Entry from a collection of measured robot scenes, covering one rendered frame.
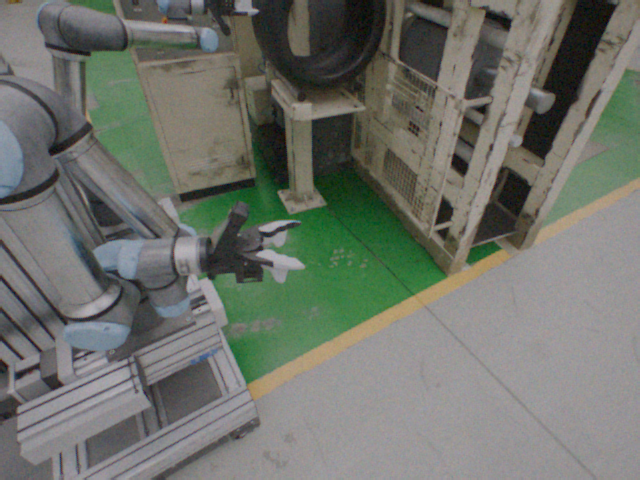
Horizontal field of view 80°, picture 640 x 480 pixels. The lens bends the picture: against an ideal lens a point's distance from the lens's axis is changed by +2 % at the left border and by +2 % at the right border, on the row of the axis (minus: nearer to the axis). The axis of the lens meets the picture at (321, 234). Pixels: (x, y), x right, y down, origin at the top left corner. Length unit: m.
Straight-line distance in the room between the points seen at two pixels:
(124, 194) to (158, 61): 1.62
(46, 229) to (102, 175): 0.14
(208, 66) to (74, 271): 1.74
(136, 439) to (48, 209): 1.00
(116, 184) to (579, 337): 2.03
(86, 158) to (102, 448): 1.06
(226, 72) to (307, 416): 1.84
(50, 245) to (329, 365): 1.30
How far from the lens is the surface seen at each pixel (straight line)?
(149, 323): 1.11
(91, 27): 1.38
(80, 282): 0.85
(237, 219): 0.70
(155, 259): 0.77
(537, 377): 2.01
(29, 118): 0.72
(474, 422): 1.80
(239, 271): 0.76
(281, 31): 1.68
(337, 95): 2.07
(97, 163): 0.83
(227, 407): 1.50
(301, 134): 2.31
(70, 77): 1.49
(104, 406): 1.17
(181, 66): 2.37
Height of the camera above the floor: 1.58
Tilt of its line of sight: 42 degrees down
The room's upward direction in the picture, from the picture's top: straight up
